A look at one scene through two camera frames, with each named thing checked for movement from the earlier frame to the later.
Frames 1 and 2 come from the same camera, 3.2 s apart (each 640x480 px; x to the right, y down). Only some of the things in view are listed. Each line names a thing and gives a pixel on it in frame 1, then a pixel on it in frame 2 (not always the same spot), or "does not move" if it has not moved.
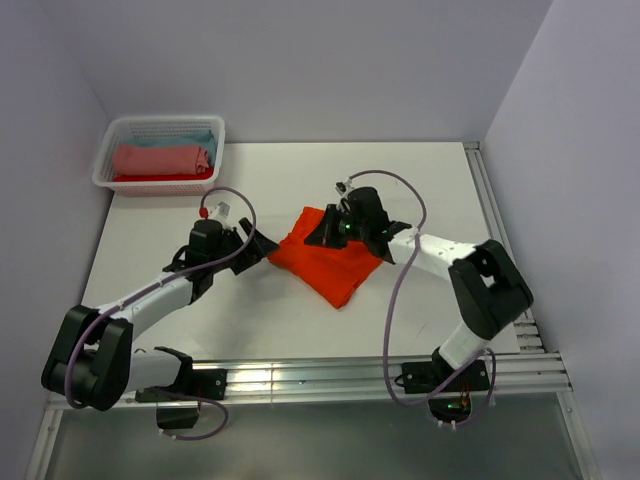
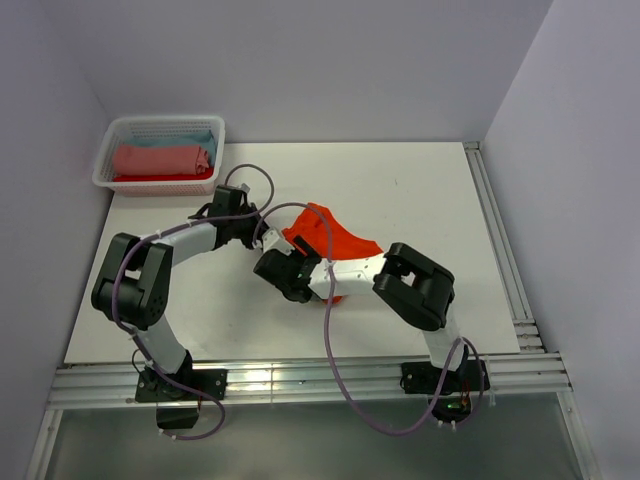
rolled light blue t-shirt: (204, 140) does not move
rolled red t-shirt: (165, 178) does not move
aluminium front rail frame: (535, 368) does not move
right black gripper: (325, 234) to (297, 253)
